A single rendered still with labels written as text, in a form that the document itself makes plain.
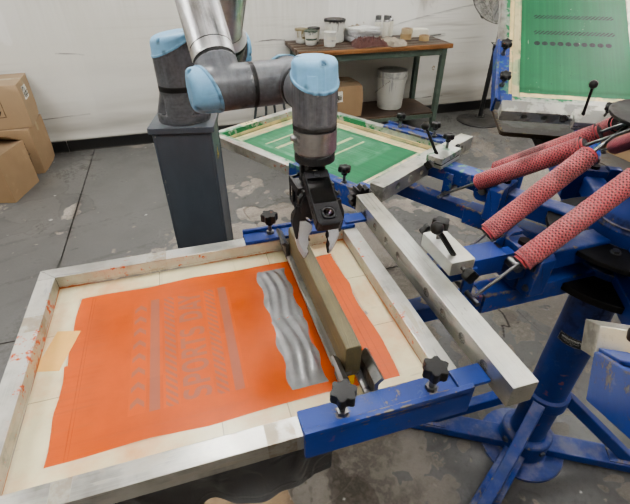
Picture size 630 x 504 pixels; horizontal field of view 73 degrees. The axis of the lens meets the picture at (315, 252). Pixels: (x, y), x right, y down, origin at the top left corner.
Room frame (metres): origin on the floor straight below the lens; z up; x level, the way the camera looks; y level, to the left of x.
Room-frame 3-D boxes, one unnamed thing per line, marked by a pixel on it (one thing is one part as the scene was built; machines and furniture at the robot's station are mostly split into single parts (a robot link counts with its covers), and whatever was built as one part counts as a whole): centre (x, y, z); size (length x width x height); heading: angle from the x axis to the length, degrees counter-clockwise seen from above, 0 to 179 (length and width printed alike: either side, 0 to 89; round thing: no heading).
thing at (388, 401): (0.43, -0.12, 0.98); 0.30 x 0.05 x 0.07; 107
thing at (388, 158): (1.55, -0.16, 1.05); 1.08 x 0.61 x 0.23; 47
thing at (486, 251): (0.79, -0.35, 1.02); 0.17 x 0.06 x 0.05; 107
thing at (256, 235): (0.96, 0.04, 0.98); 0.30 x 0.05 x 0.07; 107
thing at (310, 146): (0.70, 0.00, 1.34); 0.08 x 0.08 x 0.05
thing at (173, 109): (1.26, 0.39, 1.25); 0.15 x 0.15 x 0.10
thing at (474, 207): (1.36, -0.37, 0.90); 1.24 x 0.06 x 0.06; 47
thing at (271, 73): (0.79, 0.06, 1.42); 0.11 x 0.11 x 0.08; 24
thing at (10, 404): (0.63, 0.19, 0.97); 0.79 x 0.58 x 0.04; 107
